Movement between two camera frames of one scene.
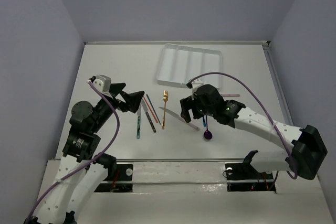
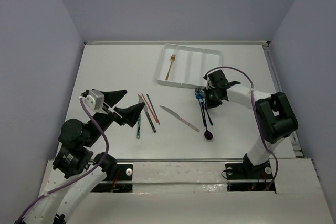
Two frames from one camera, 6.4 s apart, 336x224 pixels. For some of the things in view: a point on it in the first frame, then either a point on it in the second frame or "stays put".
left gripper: [117, 97] → [112, 111]
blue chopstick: [155, 113] stays put
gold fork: [165, 98] → [172, 57]
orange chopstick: [150, 109] stays put
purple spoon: [207, 134] stays put
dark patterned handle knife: [150, 120] stays put
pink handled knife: [179, 117] stays put
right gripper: [187, 103] → [209, 104]
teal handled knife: [138, 122] stays put
